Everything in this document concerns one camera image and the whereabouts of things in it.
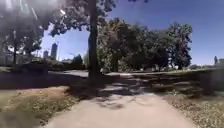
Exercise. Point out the tall tree with straight trunk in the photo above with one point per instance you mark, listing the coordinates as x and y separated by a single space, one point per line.
93 50

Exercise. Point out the small dark tree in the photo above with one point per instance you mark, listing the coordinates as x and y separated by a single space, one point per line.
77 62

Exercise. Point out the group of trees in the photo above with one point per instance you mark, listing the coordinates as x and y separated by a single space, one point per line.
143 46

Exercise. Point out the grey asphalt road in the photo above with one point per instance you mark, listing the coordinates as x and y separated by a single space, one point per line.
75 73

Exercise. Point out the grey concrete pavement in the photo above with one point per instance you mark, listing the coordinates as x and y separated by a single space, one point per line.
123 113

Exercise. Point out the tall building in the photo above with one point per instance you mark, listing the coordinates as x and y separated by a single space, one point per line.
54 50

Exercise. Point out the dark hedge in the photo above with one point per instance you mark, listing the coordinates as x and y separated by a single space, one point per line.
30 68

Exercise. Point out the grass verge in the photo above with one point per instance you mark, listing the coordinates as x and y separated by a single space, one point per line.
30 103

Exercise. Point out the grass lawn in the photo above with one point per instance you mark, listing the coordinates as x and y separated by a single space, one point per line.
201 111

